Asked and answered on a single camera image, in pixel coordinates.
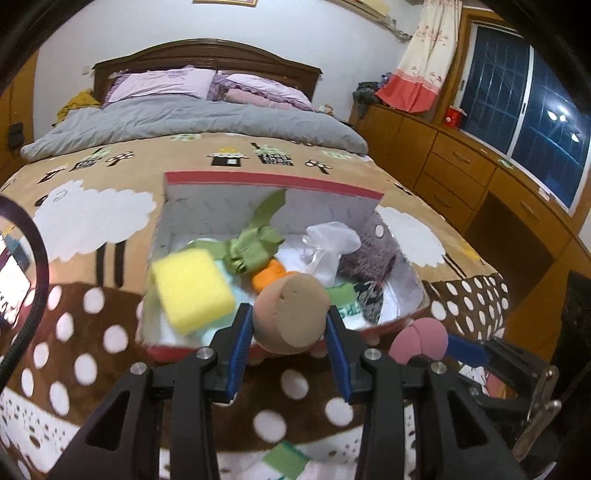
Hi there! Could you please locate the brown plush toy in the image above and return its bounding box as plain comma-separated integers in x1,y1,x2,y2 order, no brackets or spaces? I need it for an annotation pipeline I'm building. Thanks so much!
253,272,332,355

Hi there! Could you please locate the clear plastic bag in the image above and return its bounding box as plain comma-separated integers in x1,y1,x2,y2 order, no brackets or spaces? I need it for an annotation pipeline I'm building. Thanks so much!
302,222,362,287

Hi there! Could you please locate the grey duvet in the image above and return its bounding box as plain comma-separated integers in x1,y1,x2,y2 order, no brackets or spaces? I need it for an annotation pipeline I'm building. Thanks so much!
21,97,370,162

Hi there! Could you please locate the red cardboard box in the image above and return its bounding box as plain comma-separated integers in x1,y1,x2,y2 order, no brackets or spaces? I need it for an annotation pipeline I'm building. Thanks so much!
136,172,431,363

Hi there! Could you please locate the yellow cloth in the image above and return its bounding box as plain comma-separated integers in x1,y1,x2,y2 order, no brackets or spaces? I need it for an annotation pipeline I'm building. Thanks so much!
56,90,103,123

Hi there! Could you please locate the white and red curtain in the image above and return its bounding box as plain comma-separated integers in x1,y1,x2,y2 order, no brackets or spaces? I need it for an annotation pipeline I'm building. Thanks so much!
375,0,463,114

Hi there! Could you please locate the lilac pillow with ruffled edge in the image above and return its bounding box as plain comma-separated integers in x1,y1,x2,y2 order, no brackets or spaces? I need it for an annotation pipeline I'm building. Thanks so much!
210,71,315,112

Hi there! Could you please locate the dark clothes pile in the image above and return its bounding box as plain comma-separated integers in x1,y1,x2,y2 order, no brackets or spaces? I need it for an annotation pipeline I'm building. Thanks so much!
353,74,393,116

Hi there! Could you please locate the green ribbon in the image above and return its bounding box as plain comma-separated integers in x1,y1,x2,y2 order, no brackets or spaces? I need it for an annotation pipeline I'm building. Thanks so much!
221,190,287,276

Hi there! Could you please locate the dark patterned sock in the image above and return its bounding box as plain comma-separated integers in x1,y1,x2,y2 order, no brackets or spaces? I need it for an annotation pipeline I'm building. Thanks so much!
358,279,384,324

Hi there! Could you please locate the green and white sock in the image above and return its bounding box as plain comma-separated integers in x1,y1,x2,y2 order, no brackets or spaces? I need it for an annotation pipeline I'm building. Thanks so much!
325,282,365,320

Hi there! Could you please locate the smartphone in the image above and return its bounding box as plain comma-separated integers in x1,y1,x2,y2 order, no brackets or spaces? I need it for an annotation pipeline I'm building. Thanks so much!
0,254,33,325

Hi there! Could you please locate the wooden wardrobe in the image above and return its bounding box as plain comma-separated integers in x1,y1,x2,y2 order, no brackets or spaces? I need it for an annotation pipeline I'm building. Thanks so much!
0,48,40,190

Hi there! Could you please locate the orange toy piece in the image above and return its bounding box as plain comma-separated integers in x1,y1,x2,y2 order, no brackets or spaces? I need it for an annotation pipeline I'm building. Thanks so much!
250,258,296,294

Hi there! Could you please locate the pink plush toy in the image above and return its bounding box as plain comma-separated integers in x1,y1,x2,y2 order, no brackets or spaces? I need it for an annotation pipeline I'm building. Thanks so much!
388,318,448,365

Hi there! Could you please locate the wooden cabinet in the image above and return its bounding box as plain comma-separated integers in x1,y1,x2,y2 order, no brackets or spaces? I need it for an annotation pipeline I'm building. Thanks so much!
348,99,591,333

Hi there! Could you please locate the black gooseneck phone holder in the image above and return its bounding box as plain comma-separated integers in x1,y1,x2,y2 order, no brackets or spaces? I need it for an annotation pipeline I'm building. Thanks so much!
0,196,51,393

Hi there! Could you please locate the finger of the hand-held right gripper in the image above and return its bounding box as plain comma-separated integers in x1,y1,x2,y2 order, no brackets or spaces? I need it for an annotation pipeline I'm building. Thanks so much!
445,333,491,368

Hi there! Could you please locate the brown printed blanket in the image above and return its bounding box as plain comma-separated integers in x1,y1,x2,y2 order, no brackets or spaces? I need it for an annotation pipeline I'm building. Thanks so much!
0,131,509,480

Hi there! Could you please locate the green cloth piece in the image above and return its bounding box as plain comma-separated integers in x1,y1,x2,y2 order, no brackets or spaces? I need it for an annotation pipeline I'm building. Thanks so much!
263,440,310,476

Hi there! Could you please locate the dark window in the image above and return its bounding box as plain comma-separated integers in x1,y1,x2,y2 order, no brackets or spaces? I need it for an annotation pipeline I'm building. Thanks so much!
455,18,591,217

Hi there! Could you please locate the yellow sponge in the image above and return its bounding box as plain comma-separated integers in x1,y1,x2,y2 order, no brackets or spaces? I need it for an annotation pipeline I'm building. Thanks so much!
150,249,236,336

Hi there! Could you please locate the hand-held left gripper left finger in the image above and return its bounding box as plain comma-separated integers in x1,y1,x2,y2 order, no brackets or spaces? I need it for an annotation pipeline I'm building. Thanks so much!
46,302,254,480

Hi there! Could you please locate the white air conditioner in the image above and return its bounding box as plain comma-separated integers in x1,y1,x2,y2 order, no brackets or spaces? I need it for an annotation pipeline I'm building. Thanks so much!
344,0,393,20

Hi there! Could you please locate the plain lilac pillow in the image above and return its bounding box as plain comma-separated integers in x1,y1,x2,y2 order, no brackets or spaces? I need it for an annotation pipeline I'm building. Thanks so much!
104,68,218,105

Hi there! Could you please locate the wooden headboard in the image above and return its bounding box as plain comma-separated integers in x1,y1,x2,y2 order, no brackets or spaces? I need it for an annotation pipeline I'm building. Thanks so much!
92,39,323,103

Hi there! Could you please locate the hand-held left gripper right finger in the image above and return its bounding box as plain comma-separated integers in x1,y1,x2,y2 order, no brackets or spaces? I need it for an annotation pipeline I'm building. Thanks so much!
324,307,527,480

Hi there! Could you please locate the grey fuzzy cloth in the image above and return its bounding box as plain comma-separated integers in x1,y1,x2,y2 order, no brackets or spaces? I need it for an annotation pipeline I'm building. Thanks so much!
337,222,400,285

